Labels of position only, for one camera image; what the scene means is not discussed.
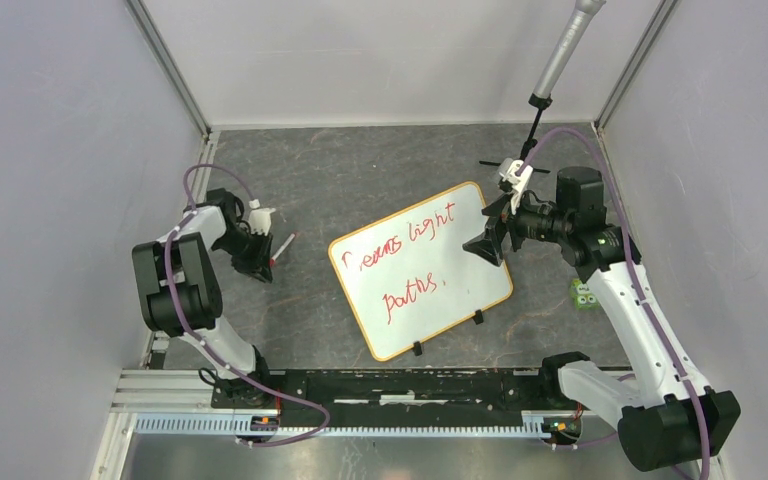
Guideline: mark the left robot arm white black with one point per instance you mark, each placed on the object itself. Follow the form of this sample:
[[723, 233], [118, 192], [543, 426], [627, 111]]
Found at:
[[180, 295]]

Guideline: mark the aluminium rail with comb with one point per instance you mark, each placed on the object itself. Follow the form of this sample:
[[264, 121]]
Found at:
[[177, 401]]

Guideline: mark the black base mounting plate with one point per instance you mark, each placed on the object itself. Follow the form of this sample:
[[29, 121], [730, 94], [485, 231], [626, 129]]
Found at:
[[428, 398]]

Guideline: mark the silver microphone on tripod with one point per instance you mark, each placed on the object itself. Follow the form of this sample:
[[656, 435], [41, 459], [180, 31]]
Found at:
[[582, 15]]

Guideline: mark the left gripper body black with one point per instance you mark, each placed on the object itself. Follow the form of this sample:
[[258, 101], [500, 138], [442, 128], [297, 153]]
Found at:
[[250, 241]]

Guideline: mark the red whiteboard marker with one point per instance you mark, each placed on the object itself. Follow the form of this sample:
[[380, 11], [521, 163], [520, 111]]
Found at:
[[282, 248]]

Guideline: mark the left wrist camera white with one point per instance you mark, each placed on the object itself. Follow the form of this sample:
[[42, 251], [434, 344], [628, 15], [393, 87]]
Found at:
[[260, 218]]

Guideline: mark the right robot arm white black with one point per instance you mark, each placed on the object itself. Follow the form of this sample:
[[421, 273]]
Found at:
[[671, 414]]

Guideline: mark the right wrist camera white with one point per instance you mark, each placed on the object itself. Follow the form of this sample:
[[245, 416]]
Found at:
[[514, 178]]

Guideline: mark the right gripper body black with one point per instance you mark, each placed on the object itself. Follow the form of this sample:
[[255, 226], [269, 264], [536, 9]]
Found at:
[[516, 224]]

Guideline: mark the yellow framed whiteboard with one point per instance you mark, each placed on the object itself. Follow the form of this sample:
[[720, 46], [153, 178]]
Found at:
[[407, 278]]

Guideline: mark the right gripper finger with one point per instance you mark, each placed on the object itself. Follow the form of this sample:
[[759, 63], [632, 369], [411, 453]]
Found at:
[[498, 208], [488, 244]]

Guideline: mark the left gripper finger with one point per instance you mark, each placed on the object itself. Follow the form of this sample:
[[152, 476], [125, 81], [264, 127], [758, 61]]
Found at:
[[246, 263], [262, 261]]

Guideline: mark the green whiteboard eraser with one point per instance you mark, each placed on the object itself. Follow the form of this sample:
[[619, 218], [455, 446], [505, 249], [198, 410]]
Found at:
[[583, 298]]

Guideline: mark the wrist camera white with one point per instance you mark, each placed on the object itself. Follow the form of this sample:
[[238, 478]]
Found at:
[[260, 218], [514, 178]]

